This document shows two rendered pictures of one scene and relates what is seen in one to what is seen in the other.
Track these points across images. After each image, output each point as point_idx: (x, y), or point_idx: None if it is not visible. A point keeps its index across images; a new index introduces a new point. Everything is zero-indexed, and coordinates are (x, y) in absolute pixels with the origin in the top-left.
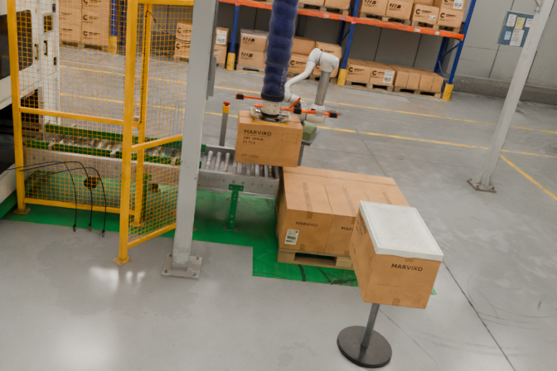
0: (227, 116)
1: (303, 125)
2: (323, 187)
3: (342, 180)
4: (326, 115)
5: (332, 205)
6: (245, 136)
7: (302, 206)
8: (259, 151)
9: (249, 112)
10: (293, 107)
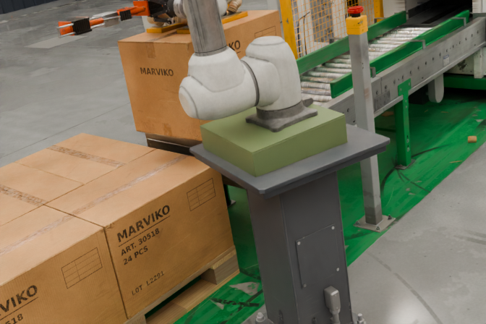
0: (348, 42)
1: (265, 128)
2: (78, 179)
3: (61, 213)
4: (179, 90)
5: (26, 168)
6: None
7: (66, 144)
8: None
9: (257, 14)
10: None
